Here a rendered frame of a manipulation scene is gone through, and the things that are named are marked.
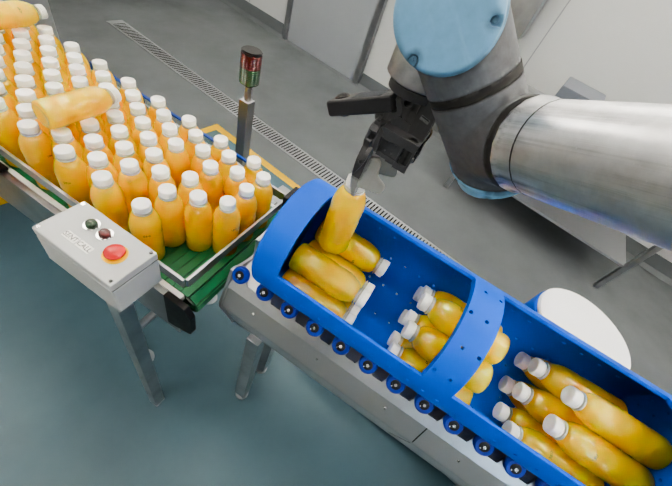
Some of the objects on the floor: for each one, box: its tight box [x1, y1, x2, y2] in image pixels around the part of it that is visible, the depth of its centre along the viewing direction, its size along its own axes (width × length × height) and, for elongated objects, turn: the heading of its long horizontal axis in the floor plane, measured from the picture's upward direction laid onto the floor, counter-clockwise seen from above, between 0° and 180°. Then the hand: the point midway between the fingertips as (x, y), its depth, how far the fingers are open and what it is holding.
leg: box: [235, 334, 264, 400], centre depth 131 cm, size 6×6×63 cm
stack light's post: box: [235, 97, 255, 159], centre depth 149 cm, size 4×4×110 cm
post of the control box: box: [106, 302, 165, 406], centre depth 106 cm, size 4×4×100 cm
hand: (357, 182), depth 61 cm, fingers closed on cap, 4 cm apart
